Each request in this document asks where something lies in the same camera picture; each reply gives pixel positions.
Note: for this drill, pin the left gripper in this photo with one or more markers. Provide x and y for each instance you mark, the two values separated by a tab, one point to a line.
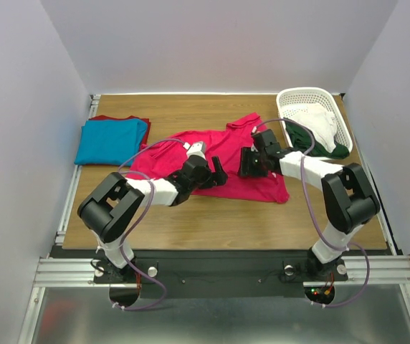
216	179

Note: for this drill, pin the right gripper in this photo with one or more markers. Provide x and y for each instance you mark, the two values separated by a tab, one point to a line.
248	163

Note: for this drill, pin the pink t-shirt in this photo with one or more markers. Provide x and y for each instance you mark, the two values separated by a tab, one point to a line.
167	157

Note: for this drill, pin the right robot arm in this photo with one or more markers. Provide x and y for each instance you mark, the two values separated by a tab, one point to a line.
349	199

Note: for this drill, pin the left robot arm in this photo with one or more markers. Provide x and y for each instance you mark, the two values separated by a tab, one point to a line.
108	211

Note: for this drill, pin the dark green t-shirt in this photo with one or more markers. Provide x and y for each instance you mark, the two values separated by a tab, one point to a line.
301	140

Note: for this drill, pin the white plastic basket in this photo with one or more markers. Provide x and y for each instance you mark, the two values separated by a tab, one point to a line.
288	98

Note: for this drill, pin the white t-shirt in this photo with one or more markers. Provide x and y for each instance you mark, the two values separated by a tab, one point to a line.
319	121

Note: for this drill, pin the dark red folded t-shirt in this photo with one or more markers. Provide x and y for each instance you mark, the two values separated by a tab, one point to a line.
144	134

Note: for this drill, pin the blue folded t-shirt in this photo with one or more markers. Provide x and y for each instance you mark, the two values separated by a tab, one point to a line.
108	141

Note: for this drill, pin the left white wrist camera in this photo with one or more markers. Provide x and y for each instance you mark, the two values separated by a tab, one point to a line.
195	149

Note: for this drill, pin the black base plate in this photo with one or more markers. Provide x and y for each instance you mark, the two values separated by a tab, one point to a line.
217	274

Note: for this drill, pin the aluminium frame rail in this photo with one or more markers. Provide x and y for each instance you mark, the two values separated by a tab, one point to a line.
67	306

